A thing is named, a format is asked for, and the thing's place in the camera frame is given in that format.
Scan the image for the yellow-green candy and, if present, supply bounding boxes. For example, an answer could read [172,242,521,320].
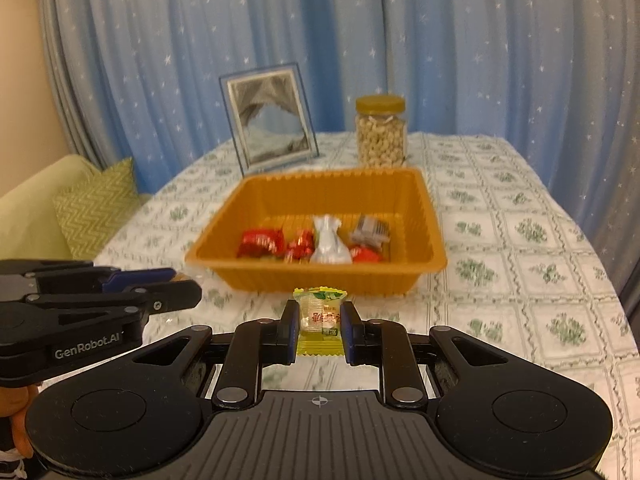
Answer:
[292,286,348,357]

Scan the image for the orange plastic tray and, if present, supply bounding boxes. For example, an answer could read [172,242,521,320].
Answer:
[185,167,448,297]

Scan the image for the green zigzag cushion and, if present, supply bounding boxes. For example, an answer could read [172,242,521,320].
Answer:
[53,157,143,261]

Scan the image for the small red candy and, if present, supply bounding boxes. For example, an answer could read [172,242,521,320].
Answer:
[350,244,385,263]
[284,229,316,264]

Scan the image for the glass sand picture frame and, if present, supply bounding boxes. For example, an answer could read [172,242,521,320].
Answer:
[218,62,321,177]

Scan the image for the orange fabric item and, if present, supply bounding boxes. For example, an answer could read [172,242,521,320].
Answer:
[0,385,37,461]

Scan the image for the blue star-print curtain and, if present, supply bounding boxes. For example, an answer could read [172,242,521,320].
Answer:
[40,0,640,201]

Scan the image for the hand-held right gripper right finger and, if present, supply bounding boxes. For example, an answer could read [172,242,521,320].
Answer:
[340,302,507,409]

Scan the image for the grey candy wrapper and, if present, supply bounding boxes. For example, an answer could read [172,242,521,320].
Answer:
[348,215,392,248]

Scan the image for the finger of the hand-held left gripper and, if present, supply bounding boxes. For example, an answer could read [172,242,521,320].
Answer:
[0,259,177,303]
[22,280,203,328]

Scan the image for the clear white snack packet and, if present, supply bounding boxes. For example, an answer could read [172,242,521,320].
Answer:
[310,215,353,264]

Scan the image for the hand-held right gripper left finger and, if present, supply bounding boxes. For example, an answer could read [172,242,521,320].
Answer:
[132,299,301,411]

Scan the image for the cashew nut jar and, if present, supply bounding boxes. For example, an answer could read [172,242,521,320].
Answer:
[355,95,408,168]

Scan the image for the large red snack packet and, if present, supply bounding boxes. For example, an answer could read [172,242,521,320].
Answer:
[236,227,286,259]

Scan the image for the yellow-green sofa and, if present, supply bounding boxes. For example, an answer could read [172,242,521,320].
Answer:
[0,154,151,262]

